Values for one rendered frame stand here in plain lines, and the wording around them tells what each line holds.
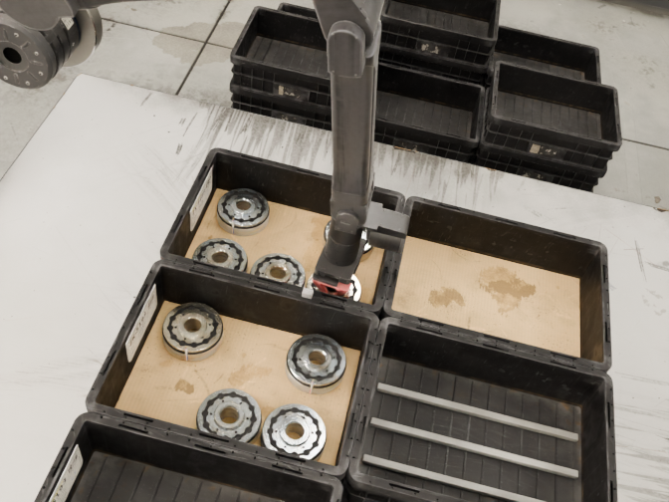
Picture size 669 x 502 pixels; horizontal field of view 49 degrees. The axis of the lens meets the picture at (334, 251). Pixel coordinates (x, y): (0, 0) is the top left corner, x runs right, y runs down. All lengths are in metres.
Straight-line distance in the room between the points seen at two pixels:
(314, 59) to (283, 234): 1.13
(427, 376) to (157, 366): 0.47
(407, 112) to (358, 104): 1.60
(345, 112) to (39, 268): 0.86
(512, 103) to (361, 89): 1.63
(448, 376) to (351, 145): 0.51
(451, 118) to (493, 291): 1.18
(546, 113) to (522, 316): 1.19
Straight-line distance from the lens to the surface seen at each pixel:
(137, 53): 3.32
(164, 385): 1.27
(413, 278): 1.44
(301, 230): 1.48
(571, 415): 1.38
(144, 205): 1.69
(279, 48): 2.53
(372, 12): 0.83
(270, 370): 1.28
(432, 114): 2.55
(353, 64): 0.84
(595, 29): 4.08
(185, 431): 1.12
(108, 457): 1.22
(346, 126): 0.97
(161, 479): 1.20
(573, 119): 2.55
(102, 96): 1.98
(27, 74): 1.40
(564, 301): 1.52
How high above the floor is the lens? 1.94
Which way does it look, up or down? 50 degrees down
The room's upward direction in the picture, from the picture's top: 11 degrees clockwise
